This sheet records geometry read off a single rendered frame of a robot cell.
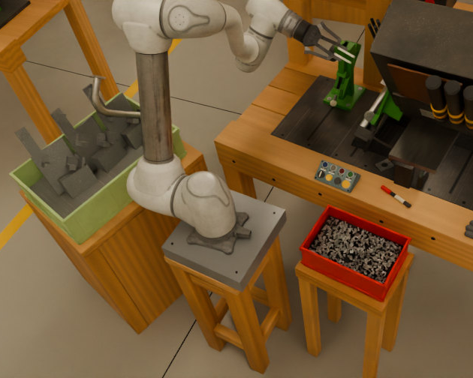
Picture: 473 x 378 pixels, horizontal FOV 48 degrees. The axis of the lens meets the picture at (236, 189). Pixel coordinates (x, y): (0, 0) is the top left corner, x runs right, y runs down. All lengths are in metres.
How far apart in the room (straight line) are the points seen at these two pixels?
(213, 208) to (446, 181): 0.87
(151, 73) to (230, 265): 0.70
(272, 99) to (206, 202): 0.85
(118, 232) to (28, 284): 1.13
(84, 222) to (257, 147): 0.76
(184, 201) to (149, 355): 1.22
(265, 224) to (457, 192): 0.70
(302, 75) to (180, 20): 1.13
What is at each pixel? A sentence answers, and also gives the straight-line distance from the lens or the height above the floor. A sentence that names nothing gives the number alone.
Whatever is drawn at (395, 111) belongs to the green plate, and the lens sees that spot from 1.96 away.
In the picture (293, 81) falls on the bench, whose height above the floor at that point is 0.88.
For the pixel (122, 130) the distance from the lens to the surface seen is 2.43.
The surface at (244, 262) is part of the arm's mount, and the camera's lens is 1.85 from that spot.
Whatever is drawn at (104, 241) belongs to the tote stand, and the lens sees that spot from 2.27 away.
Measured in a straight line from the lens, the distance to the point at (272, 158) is 2.14.
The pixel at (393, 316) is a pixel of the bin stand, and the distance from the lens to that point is 2.35.
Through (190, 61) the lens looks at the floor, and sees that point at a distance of 4.24.
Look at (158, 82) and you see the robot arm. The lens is 1.69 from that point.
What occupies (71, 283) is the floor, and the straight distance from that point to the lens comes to 3.17.
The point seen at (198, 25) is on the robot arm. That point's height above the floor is 1.66.
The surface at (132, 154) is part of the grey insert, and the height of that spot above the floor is 0.85.
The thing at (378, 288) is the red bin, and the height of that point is 0.89.
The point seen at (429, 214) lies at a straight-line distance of 1.98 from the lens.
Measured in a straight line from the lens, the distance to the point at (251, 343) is 2.32.
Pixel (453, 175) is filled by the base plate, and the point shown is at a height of 0.90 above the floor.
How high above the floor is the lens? 2.48
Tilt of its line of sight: 50 degrees down
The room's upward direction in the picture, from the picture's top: 14 degrees counter-clockwise
